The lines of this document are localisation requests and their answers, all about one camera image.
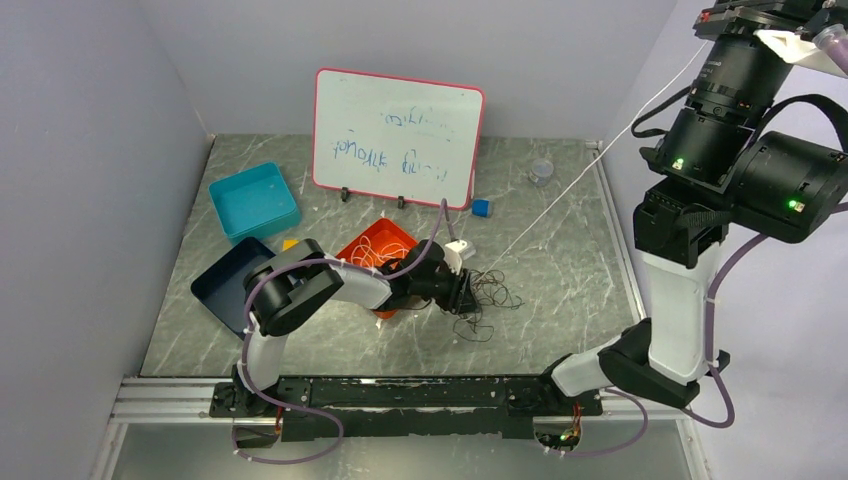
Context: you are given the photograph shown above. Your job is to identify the yellow block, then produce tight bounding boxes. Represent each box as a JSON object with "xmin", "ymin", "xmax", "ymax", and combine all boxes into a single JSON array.
[{"xmin": 282, "ymin": 239, "xmax": 300, "ymax": 251}]

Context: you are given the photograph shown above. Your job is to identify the teal plastic bin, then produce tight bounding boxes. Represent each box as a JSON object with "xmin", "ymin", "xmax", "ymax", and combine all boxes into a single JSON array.
[{"xmin": 208, "ymin": 162, "xmax": 302, "ymax": 245}]

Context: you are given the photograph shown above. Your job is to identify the blue cube block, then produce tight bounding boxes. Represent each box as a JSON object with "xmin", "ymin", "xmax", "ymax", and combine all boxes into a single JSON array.
[{"xmin": 471, "ymin": 198, "xmax": 493, "ymax": 218}]

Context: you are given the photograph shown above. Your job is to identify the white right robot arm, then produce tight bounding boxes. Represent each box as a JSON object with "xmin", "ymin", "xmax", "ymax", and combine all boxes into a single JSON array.
[{"xmin": 539, "ymin": 1, "xmax": 847, "ymax": 414}]

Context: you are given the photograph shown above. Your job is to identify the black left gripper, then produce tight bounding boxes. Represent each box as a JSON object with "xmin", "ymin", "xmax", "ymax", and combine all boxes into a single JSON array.
[{"xmin": 411, "ymin": 261, "xmax": 481, "ymax": 317}]

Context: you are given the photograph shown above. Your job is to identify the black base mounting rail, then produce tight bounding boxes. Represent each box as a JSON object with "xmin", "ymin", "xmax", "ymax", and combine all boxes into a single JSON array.
[{"xmin": 208, "ymin": 374, "xmax": 603, "ymax": 442}]

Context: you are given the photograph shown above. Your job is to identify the red framed whiteboard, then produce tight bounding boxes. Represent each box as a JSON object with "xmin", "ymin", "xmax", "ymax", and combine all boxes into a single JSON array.
[{"xmin": 312, "ymin": 68, "xmax": 486, "ymax": 210}]

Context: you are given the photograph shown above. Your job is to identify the clear plastic cup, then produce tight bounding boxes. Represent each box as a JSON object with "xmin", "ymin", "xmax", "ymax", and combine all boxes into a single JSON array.
[{"xmin": 527, "ymin": 158, "xmax": 555, "ymax": 187}]

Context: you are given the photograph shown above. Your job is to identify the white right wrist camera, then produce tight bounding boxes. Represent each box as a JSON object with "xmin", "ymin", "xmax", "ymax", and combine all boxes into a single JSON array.
[{"xmin": 755, "ymin": 29, "xmax": 847, "ymax": 78}]

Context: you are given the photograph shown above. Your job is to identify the navy blue tray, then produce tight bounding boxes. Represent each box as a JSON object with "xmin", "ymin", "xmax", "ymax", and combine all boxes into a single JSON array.
[{"xmin": 190, "ymin": 237, "xmax": 275, "ymax": 339}]

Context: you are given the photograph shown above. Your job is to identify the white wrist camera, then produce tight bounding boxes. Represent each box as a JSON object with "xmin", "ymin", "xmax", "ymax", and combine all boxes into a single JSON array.
[
  {"xmin": 755, "ymin": 29, "xmax": 847, "ymax": 78},
  {"xmin": 443, "ymin": 239, "xmax": 476, "ymax": 274}
]

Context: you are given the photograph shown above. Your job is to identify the orange plastic bin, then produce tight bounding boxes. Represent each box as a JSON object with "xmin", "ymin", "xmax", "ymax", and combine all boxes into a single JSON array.
[{"xmin": 334, "ymin": 217, "xmax": 422, "ymax": 321}]

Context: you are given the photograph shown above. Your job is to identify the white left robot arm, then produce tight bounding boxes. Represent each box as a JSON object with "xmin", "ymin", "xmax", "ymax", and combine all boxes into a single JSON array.
[{"xmin": 235, "ymin": 239, "xmax": 480, "ymax": 416}]

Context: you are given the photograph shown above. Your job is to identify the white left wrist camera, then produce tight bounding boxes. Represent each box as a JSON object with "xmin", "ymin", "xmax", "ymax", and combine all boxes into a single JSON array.
[{"xmin": 443, "ymin": 239, "xmax": 476, "ymax": 274}]

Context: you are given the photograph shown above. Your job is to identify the white thin cable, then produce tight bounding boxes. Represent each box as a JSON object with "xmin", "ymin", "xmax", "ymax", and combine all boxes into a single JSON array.
[
  {"xmin": 486, "ymin": 39, "xmax": 711, "ymax": 273},
  {"xmin": 349, "ymin": 231, "xmax": 412, "ymax": 270}
]

